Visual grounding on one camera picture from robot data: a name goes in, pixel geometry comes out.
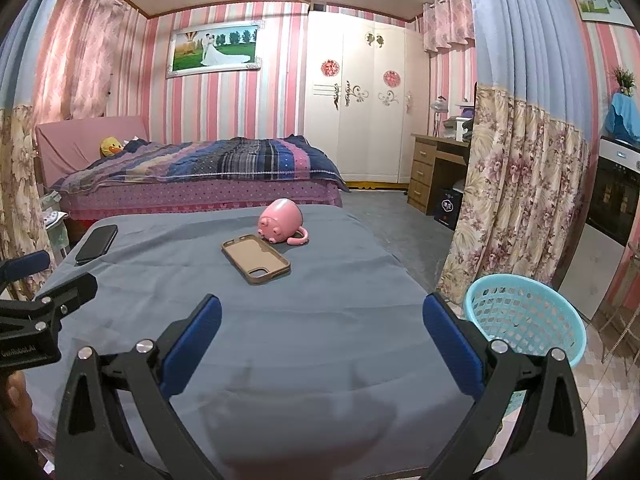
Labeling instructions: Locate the black box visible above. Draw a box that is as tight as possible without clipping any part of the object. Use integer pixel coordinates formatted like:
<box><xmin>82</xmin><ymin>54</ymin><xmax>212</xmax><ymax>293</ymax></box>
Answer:
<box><xmin>432</xmin><ymin>187</ymin><xmax>463</xmax><ymax>231</ymax></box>

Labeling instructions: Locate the framed wedding picture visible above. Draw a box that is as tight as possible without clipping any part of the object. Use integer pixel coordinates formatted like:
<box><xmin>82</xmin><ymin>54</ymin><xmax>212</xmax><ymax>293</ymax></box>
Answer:
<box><xmin>165</xmin><ymin>20</ymin><xmax>264</xmax><ymax>79</ymax></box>

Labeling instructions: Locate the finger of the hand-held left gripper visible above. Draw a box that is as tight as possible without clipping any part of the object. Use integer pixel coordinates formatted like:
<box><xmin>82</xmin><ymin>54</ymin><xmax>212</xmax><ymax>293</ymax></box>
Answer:
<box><xmin>0</xmin><ymin>272</ymin><xmax>99</xmax><ymax>332</ymax></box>
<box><xmin>0</xmin><ymin>250</ymin><xmax>52</xmax><ymax>291</ymax></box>

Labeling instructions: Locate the small wall picture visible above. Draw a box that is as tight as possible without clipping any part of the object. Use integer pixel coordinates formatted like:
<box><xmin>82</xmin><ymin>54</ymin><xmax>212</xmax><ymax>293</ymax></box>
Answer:
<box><xmin>570</xmin><ymin>0</ymin><xmax>621</xmax><ymax>26</ymax></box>

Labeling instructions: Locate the person's left hand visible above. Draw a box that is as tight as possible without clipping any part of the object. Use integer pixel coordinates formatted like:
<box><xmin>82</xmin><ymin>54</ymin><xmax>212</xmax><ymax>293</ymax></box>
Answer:
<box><xmin>5</xmin><ymin>372</ymin><xmax>40</xmax><ymax>441</ymax></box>

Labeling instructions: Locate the black smartphone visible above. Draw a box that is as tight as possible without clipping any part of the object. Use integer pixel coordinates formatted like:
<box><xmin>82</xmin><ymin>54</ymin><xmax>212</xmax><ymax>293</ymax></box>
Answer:
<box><xmin>75</xmin><ymin>224</ymin><xmax>119</xmax><ymax>266</ymax></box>

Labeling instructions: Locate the pink pig cup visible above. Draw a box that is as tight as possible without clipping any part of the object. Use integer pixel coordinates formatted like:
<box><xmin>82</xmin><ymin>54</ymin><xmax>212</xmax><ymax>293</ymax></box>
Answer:
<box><xmin>257</xmin><ymin>198</ymin><xmax>309</xmax><ymax>247</ymax></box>

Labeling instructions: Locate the wooden desk with drawers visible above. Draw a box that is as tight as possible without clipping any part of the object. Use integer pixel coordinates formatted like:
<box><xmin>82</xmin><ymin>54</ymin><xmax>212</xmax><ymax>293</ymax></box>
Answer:
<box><xmin>407</xmin><ymin>132</ymin><xmax>471</xmax><ymax>216</ymax></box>

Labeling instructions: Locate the cabinet appliance with glass door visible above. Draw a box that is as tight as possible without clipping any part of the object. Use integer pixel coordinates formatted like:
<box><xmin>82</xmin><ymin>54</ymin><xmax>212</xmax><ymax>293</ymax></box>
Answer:
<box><xmin>557</xmin><ymin>137</ymin><xmax>640</xmax><ymax>323</ymax></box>

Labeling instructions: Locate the brown phone case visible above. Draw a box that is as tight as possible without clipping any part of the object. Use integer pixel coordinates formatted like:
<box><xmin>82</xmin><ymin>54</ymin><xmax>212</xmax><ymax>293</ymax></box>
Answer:
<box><xmin>221</xmin><ymin>234</ymin><xmax>292</xmax><ymax>287</ymax></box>

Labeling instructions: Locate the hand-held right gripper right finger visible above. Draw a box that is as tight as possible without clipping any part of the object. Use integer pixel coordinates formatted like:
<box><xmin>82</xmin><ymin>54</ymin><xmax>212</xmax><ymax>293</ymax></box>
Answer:
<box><xmin>422</xmin><ymin>291</ymin><xmax>587</xmax><ymax>480</ymax></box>

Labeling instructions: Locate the light blue plastic basket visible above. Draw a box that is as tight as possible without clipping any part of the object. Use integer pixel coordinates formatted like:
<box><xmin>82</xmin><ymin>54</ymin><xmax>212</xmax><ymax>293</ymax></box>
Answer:
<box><xmin>464</xmin><ymin>275</ymin><xmax>587</xmax><ymax>416</ymax></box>

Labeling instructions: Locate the short pink floral curtain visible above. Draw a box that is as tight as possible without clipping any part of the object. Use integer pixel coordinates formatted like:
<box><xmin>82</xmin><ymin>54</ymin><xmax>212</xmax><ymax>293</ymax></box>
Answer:
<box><xmin>422</xmin><ymin>0</ymin><xmax>476</xmax><ymax>53</ymax></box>

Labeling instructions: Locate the blue floral curtain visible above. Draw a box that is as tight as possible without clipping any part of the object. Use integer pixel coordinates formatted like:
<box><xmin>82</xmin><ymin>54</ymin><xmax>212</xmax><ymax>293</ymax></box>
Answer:
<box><xmin>0</xmin><ymin>0</ymin><xmax>56</xmax><ymax>306</ymax></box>
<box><xmin>435</xmin><ymin>0</ymin><xmax>593</xmax><ymax>306</ymax></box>

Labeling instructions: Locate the bed with purple dotted sheet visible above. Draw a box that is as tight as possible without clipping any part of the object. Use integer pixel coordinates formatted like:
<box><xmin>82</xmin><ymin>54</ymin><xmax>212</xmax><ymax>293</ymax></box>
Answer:
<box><xmin>35</xmin><ymin>115</ymin><xmax>351</xmax><ymax>233</ymax></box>

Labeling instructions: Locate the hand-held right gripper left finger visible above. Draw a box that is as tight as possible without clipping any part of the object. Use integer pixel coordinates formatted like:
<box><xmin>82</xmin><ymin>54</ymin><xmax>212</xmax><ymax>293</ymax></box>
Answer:
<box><xmin>55</xmin><ymin>294</ymin><xmax>223</xmax><ymax>480</ymax></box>

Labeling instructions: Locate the pale green stool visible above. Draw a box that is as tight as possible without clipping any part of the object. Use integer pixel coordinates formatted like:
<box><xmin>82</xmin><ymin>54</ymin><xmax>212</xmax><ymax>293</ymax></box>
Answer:
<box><xmin>42</xmin><ymin>192</ymin><xmax>68</xmax><ymax>256</ymax></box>

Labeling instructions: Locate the striped patchwork quilt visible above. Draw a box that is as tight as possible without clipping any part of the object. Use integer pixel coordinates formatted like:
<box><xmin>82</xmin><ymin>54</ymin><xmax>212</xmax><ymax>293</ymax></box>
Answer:
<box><xmin>52</xmin><ymin>135</ymin><xmax>351</xmax><ymax>196</ymax></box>

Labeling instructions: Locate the long pink floral curtain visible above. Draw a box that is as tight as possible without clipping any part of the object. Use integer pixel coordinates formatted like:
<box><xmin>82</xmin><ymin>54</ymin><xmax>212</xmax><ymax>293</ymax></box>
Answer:
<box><xmin>32</xmin><ymin>0</ymin><xmax>148</xmax><ymax>123</ymax></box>

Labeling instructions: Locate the potted plant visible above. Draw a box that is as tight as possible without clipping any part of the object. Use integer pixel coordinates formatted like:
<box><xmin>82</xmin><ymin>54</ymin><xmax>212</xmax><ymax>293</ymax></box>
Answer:
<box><xmin>612</xmin><ymin>66</ymin><xmax>637</xmax><ymax>96</ymax></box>

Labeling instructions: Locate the white wardrobe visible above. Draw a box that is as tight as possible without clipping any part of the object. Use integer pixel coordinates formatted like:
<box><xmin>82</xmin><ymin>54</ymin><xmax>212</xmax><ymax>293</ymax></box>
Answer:
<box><xmin>306</xmin><ymin>10</ymin><xmax>432</xmax><ymax>186</ymax></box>

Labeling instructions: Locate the blue cloth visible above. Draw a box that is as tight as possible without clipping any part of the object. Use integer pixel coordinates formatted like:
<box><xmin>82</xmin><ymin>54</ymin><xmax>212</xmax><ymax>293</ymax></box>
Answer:
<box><xmin>602</xmin><ymin>92</ymin><xmax>640</xmax><ymax>143</ymax></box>

